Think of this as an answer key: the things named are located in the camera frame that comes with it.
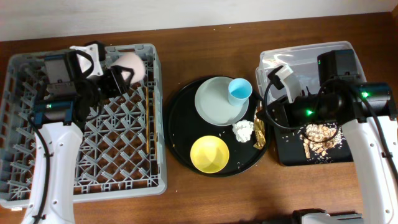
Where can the white paper napkin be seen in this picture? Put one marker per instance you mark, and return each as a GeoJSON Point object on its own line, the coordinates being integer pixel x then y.
{"type": "Point", "coordinates": [243, 130]}

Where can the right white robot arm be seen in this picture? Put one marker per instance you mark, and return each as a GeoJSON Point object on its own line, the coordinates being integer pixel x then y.
{"type": "Point", "coordinates": [373, 146]}

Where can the grey plastic dishwasher rack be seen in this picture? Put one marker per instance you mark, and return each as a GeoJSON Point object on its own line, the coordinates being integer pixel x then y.
{"type": "Point", "coordinates": [112, 161]}

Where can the light blue plastic cup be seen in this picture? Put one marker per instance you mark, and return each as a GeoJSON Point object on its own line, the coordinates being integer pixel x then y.
{"type": "Point", "coordinates": [239, 90]}

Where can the clear plastic bin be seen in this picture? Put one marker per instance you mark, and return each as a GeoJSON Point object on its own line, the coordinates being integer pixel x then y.
{"type": "Point", "coordinates": [301, 59]}

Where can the pink plastic cup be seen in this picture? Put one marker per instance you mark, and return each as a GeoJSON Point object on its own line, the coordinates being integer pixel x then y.
{"type": "Point", "coordinates": [133, 61]}

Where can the yellow bowl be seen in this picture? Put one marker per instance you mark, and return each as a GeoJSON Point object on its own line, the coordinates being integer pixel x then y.
{"type": "Point", "coordinates": [209, 154]}

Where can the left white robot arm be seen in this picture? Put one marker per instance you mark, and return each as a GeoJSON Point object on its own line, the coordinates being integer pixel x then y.
{"type": "Point", "coordinates": [58, 128]}

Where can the round black serving tray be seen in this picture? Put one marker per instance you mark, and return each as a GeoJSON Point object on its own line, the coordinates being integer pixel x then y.
{"type": "Point", "coordinates": [183, 126]}

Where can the light grey round plate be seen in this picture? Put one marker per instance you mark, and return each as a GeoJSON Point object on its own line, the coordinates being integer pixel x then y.
{"type": "Point", "coordinates": [212, 104]}

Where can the gold foil wrapper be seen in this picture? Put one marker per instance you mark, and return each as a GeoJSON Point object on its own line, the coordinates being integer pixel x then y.
{"type": "Point", "coordinates": [259, 128]}

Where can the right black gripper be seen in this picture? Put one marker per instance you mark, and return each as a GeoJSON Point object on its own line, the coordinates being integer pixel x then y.
{"type": "Point", "coordinates": [277, 112]}

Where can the black rectangular waste tray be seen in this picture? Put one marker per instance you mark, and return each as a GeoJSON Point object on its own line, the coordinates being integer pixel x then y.
{"type": "Point", "coordinates": [300, 119]}

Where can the food scraps and rice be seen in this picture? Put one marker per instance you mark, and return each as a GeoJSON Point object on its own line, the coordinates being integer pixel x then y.
{"type": "Point", "coordinates": [312, 144]}

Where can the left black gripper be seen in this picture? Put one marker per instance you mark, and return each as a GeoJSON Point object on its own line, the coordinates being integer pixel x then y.
{"type": "Point", "coordinates": [112, 79]}

